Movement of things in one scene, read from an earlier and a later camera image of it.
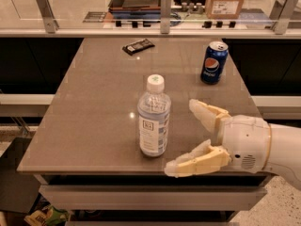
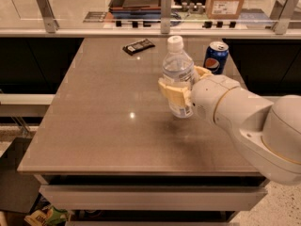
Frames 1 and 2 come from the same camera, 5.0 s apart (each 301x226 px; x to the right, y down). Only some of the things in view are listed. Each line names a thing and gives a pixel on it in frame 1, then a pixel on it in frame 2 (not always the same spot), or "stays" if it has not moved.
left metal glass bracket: x=51 y=24 stays
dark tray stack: x=136 y=2 stays
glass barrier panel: x=150 y=7 stays
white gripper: x=245 y=142 to x=209 y=95
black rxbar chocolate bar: x=138 y=46 stays
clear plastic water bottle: x=153 y=111 to x=178 y=67
